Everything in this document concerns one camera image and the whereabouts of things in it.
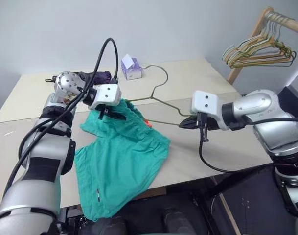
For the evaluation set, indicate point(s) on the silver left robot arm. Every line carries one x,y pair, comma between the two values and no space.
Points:
46,156

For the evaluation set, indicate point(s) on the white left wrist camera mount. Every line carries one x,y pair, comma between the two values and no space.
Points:
108,94

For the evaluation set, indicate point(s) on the tan wooden slat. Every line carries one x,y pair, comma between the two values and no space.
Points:
226,208

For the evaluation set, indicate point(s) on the purple white tissue box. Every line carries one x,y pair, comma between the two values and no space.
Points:
132,72

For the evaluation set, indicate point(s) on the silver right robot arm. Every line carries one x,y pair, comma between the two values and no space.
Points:
268,115

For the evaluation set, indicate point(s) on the wooden clothes rack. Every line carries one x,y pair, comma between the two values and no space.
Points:
236,73

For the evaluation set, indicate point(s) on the dark rounded foot shape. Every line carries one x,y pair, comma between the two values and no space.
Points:
175,220
117,227

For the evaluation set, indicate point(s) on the green shorts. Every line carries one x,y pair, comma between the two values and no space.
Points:
119,159

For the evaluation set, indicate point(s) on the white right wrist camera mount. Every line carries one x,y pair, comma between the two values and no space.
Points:
205,101

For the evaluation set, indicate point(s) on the folded dark purple umbrella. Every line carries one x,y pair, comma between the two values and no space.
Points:
102,77

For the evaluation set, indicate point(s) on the black metal table frame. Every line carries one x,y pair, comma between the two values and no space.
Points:
236,178

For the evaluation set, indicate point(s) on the bunch of hangers on rack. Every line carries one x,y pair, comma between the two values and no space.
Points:
261,58

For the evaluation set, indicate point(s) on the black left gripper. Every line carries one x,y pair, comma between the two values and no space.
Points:
103,111

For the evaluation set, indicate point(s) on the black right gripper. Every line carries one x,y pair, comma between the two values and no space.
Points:
213,123

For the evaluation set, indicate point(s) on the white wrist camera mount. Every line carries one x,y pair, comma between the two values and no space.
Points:
205,101
108,94

